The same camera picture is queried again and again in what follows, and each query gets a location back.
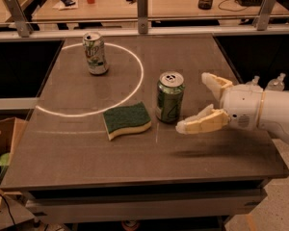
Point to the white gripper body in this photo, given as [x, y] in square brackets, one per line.
[243, 106]

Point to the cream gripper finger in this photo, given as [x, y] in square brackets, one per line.
[207, 120]
[216, 84]

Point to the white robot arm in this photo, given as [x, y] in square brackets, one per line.
[274, 113]

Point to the green soda can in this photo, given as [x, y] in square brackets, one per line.
[170, 91]

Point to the green yellow sponge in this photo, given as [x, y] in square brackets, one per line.
[126, 120]

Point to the white 7up can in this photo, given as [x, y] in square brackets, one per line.
[93, 44]

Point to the clear plastic bottle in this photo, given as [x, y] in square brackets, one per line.
[277, 83]
[254, 81]

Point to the cardboard box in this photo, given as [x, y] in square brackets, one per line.
[11, 130]

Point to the right metal bracket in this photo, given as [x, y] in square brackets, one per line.
[260, 23]

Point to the metal bracket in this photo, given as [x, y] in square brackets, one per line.
[260, 23]
[23, 27]
[142, 14]

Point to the middle metal bracket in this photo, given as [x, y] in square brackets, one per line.
[142, 14]

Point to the left metal bracket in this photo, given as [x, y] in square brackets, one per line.
[23, 27]

